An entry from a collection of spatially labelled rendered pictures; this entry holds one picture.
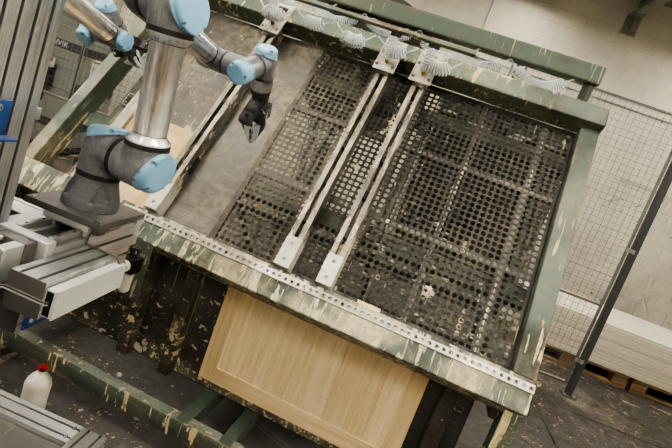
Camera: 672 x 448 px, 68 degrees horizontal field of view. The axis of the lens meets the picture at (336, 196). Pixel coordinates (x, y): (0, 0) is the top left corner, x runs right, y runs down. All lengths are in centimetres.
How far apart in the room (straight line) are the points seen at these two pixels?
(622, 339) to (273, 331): 414
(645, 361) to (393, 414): 400
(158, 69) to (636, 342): 517
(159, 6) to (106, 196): 52
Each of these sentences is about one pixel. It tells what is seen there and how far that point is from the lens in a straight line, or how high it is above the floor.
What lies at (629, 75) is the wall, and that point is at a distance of 747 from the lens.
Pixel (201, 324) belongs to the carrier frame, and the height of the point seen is 46.
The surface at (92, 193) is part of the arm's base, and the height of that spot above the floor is 109.
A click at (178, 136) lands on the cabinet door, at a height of 119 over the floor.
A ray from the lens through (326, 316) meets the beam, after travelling 181.
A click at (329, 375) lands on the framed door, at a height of 51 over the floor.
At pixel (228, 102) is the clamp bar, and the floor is 140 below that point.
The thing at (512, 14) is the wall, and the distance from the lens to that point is 720.
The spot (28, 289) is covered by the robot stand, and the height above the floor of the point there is 93.
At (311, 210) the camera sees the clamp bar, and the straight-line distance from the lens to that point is 197.
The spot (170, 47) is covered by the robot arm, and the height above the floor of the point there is 152.
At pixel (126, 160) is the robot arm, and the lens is 137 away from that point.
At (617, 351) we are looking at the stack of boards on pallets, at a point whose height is 34.
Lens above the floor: 149
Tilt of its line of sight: 8 degrees down
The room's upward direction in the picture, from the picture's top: 20 degrees clockwise
